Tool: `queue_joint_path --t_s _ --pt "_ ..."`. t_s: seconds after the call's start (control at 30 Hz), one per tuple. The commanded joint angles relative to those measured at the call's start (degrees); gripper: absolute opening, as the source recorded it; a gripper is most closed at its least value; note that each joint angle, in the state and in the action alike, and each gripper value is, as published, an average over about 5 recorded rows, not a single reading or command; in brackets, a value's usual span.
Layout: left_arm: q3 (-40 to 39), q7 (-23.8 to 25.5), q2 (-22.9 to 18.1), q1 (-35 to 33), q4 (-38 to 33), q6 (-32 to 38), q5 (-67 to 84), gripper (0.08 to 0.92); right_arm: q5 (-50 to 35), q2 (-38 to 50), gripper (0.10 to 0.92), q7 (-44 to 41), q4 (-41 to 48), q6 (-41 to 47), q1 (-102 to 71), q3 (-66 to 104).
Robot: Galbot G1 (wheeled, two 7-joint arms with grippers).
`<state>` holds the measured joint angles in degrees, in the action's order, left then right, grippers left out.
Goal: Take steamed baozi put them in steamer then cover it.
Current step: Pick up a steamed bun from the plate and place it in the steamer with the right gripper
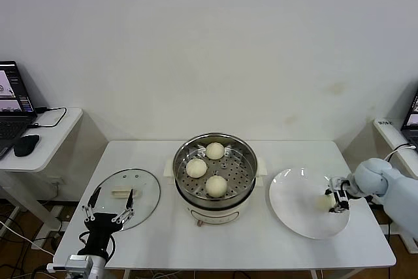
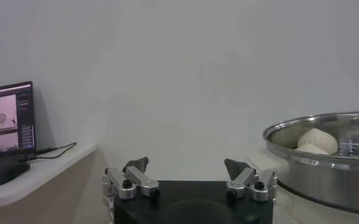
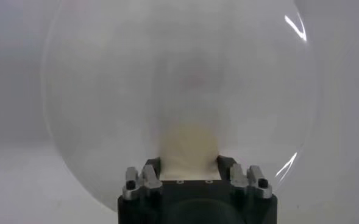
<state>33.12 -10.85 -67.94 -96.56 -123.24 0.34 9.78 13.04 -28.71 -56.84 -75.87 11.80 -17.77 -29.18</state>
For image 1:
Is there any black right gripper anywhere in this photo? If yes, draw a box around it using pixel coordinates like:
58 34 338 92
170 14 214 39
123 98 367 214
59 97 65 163
324 187 350 214

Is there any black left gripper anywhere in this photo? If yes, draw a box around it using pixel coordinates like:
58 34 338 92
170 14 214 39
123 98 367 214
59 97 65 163
78 187 135 254

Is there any white steamed baozi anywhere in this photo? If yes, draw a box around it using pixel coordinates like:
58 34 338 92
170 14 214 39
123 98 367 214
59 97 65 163
205 175 228 199
204 142 225 161
185 157 208 178
315 193 336 211

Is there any round glass pot lid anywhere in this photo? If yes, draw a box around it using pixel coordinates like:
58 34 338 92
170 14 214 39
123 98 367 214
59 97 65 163
89 168 162 231

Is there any perforated steel steamer basket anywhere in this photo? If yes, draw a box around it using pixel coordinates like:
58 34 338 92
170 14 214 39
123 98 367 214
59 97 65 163
172 132 259 211

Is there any white round plate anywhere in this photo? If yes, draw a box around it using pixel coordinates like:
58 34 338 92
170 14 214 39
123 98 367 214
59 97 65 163
269 167 351 240

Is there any white floor power strip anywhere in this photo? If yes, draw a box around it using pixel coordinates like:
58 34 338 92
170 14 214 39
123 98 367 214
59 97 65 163
31 237 58 251

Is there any white side desk with label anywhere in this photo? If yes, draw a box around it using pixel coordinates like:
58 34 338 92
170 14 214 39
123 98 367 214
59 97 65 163
373 118 418 255

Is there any black computer mouse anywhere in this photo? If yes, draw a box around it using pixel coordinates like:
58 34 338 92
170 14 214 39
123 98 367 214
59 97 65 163
12 134 40 157

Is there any dark laptop with grey keyboard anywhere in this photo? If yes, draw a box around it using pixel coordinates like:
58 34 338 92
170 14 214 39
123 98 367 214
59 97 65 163
400 89 418 155

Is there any black laptop with lit screen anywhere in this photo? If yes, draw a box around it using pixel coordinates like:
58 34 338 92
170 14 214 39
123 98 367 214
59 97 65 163
0 60 39 159

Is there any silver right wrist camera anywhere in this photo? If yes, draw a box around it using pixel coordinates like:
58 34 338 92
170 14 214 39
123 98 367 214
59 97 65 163
329 177 347 191

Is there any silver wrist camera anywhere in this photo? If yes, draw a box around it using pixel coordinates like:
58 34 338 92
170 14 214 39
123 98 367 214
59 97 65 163
329 177 347 191
46 254 94 275

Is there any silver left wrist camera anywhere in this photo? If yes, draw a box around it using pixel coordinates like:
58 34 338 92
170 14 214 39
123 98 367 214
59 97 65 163
46 254 94 275

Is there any white hanging cable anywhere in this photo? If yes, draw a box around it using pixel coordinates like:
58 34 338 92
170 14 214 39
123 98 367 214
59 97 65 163
383 144 417 162

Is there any white floor cable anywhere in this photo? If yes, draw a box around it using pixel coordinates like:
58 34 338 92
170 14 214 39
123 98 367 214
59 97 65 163
0 218 55 257

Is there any black laptop power cable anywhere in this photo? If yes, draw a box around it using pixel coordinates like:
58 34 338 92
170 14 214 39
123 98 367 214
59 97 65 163
31 106 69 129

